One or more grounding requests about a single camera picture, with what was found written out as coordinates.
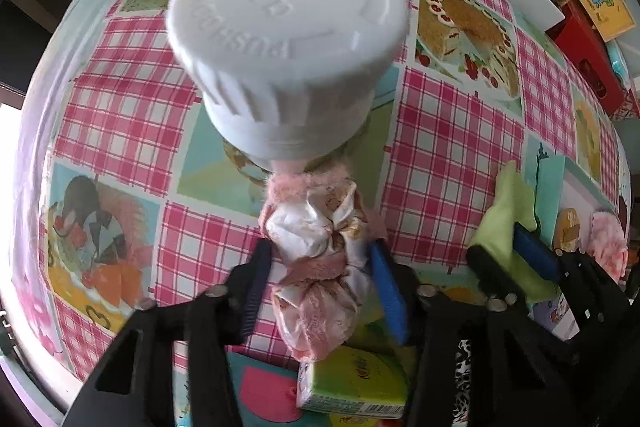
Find green microfiber cloth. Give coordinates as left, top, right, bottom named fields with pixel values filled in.
left=470, top=160, right=560, bottom=305

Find green tissue pack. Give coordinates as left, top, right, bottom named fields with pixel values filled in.
left=296, top=346, right=409, bottom=419

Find leopard print scrunchie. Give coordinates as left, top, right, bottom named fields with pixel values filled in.
left=452, top=339, right=471, bottom=426

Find pink floral satin scrunchie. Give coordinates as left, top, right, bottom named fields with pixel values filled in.
left=259, top=164, right=387, bottom=363

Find teal embossed tin box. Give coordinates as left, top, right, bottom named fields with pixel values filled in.
left=172, top=341, right=331, bottom=427

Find pink checkered cake tablecloth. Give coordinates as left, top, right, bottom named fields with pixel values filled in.
left=9, top=0, right=639, bottom=426

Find white pill bottle green label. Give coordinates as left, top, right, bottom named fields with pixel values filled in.
left=166, top=0, right=409, bottom=172

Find teal rimmed white tray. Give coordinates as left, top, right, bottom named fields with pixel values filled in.
left=519, top=154, right=632, bottom=342

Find red box with handle cutout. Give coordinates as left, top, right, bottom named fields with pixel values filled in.
left=546, top=0, right=625, bottom=117

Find purple cartoon card packet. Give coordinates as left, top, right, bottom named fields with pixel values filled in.
left=532, top=294, right=579, bottom=341

